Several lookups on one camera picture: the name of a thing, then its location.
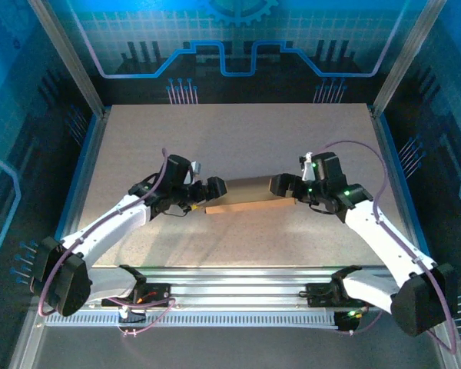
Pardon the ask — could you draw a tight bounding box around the brown cardboard paper box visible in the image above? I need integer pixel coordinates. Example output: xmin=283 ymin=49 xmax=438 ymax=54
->
xmin=204 ymin=175 xmax=297 ymax=216

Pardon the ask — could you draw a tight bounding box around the black controller box green light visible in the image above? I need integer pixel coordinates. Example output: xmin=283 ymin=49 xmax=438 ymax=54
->
xmin=334 ymin=309 xmax=366 ymax=334

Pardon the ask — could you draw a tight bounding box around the blue table edge strip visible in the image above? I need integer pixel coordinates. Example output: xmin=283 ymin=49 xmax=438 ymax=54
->
xmin=379 ymin=113 xmax=433 ymax=266

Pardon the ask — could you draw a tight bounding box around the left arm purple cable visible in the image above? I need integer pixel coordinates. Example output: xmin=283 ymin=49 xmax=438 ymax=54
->
xmin=36 ymin=148 xmax=191 ymax=338

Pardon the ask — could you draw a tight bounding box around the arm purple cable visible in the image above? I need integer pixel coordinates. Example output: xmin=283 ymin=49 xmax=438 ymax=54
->
xmin=36 ymin=148 xmax=191 ymax=338
xmin=324 ymin=140 xmax=458 ymax=354

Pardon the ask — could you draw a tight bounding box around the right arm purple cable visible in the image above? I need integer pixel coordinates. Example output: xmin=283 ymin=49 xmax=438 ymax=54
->
xmin=324 ymin=140 xmax=458 ymax=354

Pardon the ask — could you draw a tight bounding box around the aluminium side rail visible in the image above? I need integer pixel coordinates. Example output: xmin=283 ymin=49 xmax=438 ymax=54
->
xmin=370 ymin=105 xmax=423 ymax=262
xmin=63 ymin=107 xmax=111 ymax=247

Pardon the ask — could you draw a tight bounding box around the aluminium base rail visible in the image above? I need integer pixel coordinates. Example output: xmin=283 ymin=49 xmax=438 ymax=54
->
xmin=32 ymin=264 xmax=449 ymax=308

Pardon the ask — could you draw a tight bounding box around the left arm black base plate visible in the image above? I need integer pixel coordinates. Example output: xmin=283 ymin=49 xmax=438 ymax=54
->
xmin=101 ymin=281 xmax=177 ymax=308

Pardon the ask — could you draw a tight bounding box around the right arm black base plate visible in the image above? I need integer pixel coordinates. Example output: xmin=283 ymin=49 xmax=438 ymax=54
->
xmin=305 ymin=282 xmax=370 ymax=308

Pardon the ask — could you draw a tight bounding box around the slotted grey cable duct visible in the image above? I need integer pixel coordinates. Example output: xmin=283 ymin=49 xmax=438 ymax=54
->
xmin=44 ymin=309 xmax=341 ymax=328

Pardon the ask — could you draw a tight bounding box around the aluminium frame post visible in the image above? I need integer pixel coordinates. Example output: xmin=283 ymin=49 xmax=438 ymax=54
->
xmin=26 ymin=0 xmax=107 ymax=118
xmin=370 ymin=0 xmax=449 ymax=116

